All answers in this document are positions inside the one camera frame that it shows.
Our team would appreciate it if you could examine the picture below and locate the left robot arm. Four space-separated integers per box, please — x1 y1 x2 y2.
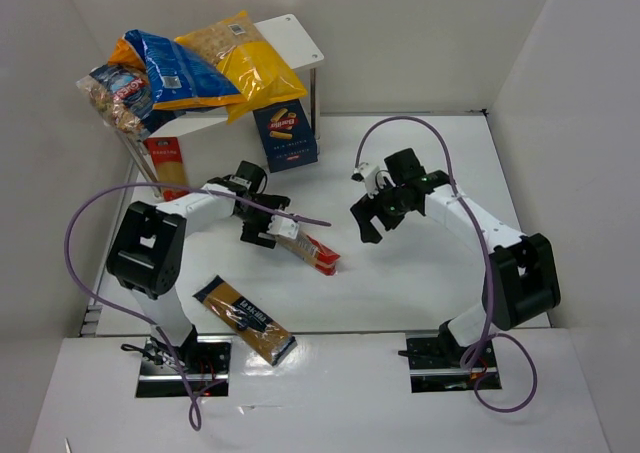
106 161 298 363

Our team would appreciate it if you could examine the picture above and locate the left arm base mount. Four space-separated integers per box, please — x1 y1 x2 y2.
120 336 232 398

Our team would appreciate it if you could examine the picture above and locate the red spaghetti pack on shelf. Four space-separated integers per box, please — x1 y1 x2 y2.
144 137 189 186

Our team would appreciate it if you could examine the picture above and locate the clear fusilli pasta bag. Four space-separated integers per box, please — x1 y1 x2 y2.
76 64 152 140

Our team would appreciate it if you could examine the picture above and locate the red spaghetti pack with barcode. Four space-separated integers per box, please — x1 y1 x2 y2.
276 230 341 276

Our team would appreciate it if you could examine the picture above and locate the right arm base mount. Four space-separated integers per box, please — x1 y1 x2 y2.
398 334 502 394

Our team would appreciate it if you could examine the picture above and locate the black La Sicilia spaghetti pack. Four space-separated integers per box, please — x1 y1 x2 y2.
193 276 297 367

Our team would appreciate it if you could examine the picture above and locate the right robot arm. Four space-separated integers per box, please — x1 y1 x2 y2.
351 148 561 368

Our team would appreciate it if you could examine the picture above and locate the blue and orange pasta bag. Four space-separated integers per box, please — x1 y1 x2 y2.
109 29 245 111

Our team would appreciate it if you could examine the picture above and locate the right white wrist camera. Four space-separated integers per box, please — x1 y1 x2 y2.
351 162 389 198

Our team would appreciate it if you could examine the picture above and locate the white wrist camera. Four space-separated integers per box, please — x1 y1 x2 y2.
351 162 389 198
267 215 299 240

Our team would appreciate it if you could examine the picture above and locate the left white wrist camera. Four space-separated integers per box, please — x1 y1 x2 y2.
267 215 299 240

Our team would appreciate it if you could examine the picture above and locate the white two-tier shelf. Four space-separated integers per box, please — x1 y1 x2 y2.
117 13 325 194

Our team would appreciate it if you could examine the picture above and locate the dark blue Barilla pasta box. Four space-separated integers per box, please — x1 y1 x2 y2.
253 100 318 173

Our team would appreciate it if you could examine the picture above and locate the yellow pasta bag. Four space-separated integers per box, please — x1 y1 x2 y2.
175 11 307 123

